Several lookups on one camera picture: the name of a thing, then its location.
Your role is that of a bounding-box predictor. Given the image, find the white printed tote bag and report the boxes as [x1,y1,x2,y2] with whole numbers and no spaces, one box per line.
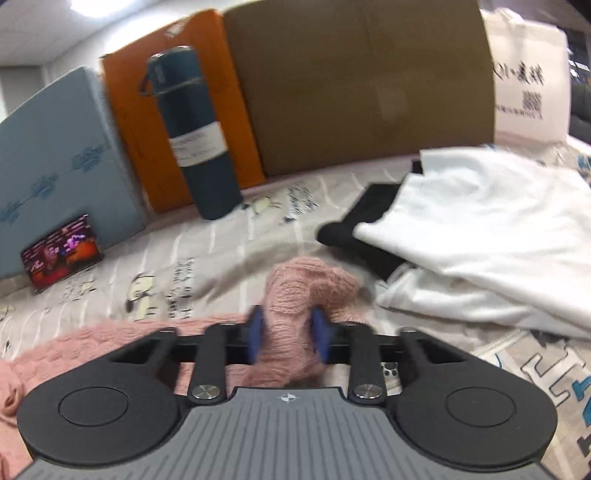
[478,7,573,145]

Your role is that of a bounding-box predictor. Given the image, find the orange cardboard box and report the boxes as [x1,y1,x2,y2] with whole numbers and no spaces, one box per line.
[98,9,267,215]

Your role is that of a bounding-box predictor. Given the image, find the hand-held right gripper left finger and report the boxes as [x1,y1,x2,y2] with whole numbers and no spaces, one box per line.
[109,305,266,406]

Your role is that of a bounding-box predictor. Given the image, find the dark teal thermos bottle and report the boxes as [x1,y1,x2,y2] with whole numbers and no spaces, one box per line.
[139,45,245,221]

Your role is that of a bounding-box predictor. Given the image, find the white t-shirt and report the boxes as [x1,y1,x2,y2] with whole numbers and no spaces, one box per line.
[353,147,591,342]

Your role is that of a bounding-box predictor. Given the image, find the light blue patterned box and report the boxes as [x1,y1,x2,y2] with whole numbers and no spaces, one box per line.
[0,65,149,281]

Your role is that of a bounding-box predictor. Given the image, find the small colourful picture card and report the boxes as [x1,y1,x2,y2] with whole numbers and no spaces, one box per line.
[20,213,104,292]

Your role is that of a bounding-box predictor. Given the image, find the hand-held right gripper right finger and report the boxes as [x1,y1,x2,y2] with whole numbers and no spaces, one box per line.
[310,308,462,406]

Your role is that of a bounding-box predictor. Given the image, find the brown cardboard box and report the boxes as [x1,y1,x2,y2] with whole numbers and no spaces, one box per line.
[222,0,498,178]

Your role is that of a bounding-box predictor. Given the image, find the black garment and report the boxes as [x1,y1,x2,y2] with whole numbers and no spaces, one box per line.
[317,159,424,281]

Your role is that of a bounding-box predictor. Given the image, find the pink knitted sweater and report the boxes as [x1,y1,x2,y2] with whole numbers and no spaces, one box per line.
[0,257,370,479]

